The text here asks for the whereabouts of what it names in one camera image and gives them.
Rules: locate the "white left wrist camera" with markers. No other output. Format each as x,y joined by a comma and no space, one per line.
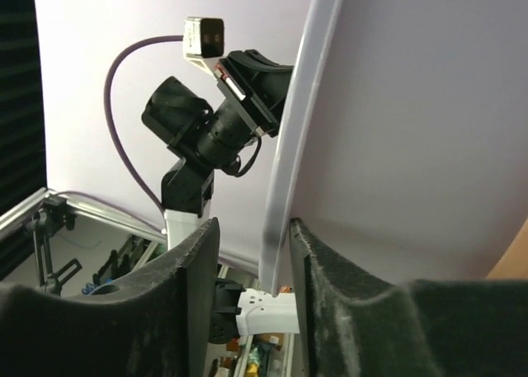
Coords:
203,42

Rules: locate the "orange plastic bucket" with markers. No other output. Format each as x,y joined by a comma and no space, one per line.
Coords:
513,263

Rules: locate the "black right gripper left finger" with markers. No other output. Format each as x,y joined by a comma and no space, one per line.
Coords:
155,321

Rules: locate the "light blue plastic bucket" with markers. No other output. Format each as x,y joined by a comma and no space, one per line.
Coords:
403,144

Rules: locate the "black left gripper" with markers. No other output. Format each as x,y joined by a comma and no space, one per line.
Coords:
256,86

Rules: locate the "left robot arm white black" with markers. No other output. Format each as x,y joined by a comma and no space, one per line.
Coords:
207,140

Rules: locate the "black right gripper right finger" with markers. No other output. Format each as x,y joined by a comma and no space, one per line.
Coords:
355,324

